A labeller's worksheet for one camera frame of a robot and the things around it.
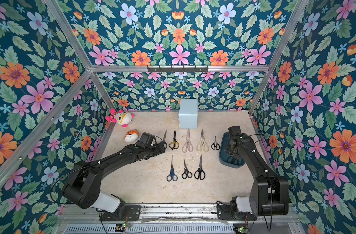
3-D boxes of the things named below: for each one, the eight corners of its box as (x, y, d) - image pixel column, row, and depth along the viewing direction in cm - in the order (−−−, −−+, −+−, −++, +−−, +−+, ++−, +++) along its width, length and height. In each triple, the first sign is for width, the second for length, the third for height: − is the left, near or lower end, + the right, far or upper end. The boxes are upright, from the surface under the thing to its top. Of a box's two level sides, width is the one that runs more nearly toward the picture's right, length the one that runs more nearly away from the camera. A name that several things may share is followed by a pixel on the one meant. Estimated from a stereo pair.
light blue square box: (180, 130, 110) (178, 115, 98) (181, 108, 125) (180, 93, 113) (197, 130, 110) (198, 115, 98) (196, 108, 125) (197, 93, 113)
